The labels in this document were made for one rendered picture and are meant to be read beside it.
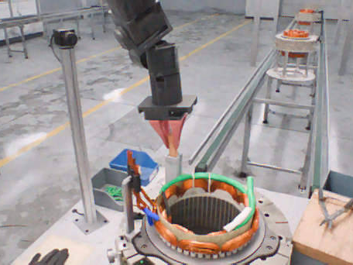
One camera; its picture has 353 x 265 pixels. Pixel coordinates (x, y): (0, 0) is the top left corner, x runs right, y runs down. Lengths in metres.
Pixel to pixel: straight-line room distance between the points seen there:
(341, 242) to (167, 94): 0.43
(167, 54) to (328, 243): 0.46
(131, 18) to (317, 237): 0.52
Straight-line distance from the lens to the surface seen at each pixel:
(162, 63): 0.57
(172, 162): 0.66
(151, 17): 0.56
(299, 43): 2.65
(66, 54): 0.89
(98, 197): 1.19
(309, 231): 0.71
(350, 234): 0.74
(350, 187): 0.94
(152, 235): 0.60
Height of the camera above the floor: 1.51
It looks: 26 degrees down
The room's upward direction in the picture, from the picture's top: straight up
